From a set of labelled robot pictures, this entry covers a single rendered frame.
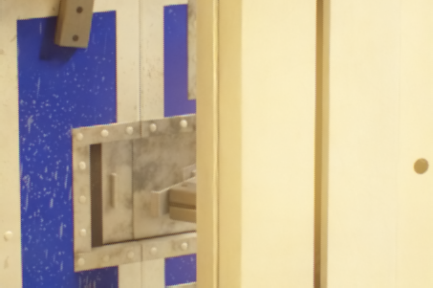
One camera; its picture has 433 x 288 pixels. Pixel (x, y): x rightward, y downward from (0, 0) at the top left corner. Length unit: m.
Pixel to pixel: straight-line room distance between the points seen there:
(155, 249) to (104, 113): 0.14
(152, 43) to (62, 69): 0.09
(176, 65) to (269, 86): 0.99
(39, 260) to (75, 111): 0.13
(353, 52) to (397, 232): 0.09
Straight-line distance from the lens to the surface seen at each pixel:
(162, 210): 2.02
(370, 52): 1.08
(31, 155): 2.01
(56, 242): 2.04
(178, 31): 2.05
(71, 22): 1.98
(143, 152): 2.07
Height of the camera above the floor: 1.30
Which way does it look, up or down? 13 degrees down
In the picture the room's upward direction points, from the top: straight up
